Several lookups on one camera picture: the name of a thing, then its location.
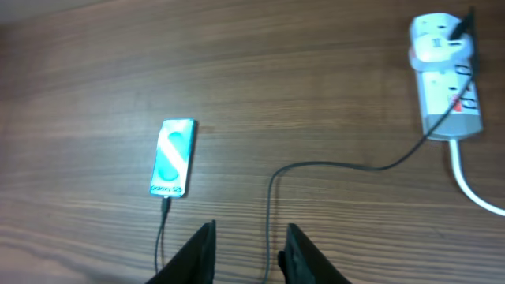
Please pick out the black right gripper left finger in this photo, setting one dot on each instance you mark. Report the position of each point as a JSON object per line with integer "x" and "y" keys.
{"x": 194, "y": 263}

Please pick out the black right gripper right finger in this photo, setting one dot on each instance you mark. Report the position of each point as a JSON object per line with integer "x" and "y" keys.
{"x": 303, "y": 263}

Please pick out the blue Samsung Galaxy smartphone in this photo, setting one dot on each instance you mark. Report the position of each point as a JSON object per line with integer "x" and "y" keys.
{"x": 173, "y": 157}

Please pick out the white USB charger plug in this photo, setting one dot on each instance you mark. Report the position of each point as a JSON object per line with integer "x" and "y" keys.
{"x": 435, "y": 52}

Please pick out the white power strip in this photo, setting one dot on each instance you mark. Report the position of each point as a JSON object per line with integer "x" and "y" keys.
{"x": 449, "y": 103}

